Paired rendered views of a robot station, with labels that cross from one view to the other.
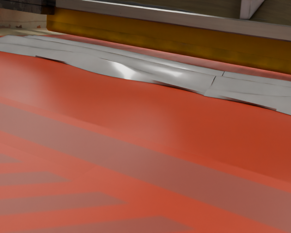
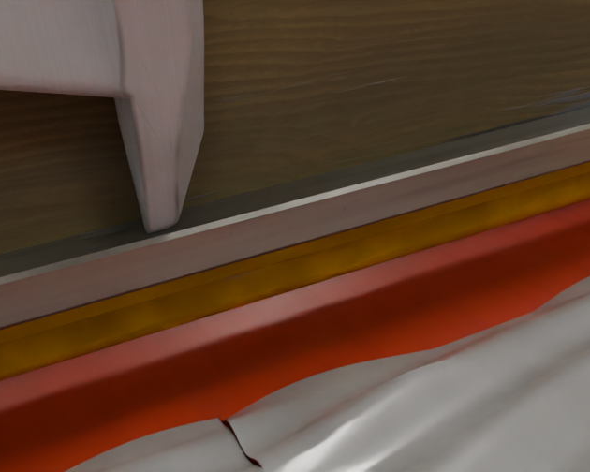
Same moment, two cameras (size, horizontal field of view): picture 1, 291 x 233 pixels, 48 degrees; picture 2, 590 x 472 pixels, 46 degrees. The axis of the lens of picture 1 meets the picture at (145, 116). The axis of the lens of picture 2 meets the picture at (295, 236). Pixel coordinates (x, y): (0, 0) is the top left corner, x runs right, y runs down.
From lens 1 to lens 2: 14 cm
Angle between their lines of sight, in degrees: 42
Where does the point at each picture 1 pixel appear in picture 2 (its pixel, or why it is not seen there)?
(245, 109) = not seen: outside the picture
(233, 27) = (146, 272)
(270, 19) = (222, 186)
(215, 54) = (82, 340)
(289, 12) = (266, 149)
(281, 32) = (293, 223)
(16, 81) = not seen: outside the picture
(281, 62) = (277, 272)
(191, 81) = not seen: outside the picture
